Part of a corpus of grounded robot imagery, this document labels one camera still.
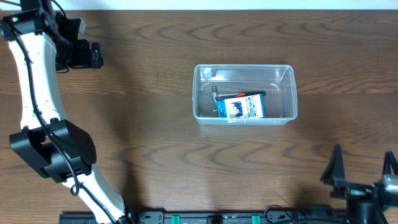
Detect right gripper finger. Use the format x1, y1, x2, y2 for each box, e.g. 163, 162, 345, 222
382, 151, 398, 175
320, 144, 345, 184

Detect blue white screwdriver set box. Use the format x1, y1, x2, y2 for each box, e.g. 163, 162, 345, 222
216, 94, 266, 119

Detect red handled pliers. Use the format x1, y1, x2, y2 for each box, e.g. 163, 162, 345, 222
235, 93, 246, 98

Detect clear plastic container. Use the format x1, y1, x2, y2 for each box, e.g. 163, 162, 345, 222
192, 64, 298, 126

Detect small claw hammer black handle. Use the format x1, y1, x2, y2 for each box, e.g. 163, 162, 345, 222
211, 86, 266, 103

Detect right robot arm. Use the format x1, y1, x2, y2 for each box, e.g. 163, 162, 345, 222
295, 144, 397, 223

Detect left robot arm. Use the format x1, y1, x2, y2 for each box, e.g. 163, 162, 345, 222
1, 0, 138, 223

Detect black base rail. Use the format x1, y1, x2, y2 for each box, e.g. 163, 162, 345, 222
58, 210, 371, 224

